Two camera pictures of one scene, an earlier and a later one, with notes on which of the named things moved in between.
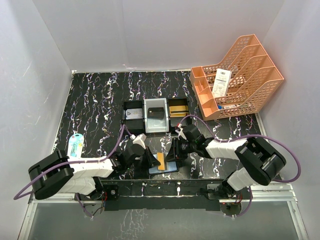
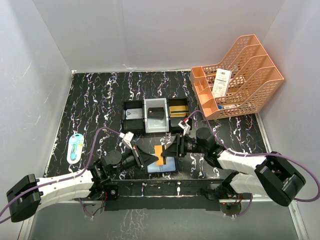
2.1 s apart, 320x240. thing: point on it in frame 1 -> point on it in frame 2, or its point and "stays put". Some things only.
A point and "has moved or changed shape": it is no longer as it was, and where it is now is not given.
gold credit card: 160,158 has moved or changed shape
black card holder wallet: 170,166 stays put
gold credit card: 178,111 stays put
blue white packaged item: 75,145 stays put
